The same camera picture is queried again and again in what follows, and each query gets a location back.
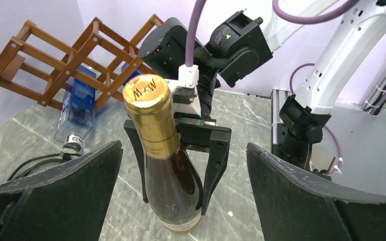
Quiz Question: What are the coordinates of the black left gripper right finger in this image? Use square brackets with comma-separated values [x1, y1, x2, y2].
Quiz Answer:
[247, 143, 386, 240]

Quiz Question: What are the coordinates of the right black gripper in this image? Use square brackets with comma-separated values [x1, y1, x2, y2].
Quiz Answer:
[124, 73, 232, 216]

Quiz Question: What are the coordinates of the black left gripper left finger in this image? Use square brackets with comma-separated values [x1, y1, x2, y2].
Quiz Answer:
[0, 141, 123, 240]

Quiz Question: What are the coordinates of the brown bottle gold foil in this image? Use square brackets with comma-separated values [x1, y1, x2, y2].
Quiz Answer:
[123, 74, 203, 233]

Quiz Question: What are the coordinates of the front blue Blue Dash bottle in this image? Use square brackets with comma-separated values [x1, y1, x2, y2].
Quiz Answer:
[121, 62, 137, 78]

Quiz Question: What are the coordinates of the rear blue square bottle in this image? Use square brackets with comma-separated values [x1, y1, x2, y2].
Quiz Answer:
[54, 77, 95, 153]

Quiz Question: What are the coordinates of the brown wooden wine rack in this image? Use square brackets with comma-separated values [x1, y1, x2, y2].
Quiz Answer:
[0, 15, 164, 110]

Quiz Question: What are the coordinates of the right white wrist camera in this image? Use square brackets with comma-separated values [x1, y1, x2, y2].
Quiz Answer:
[165, 64, 201, 118]

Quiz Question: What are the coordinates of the coiled black cable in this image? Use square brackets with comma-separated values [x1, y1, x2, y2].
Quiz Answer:
[7, 151, 82, 182]

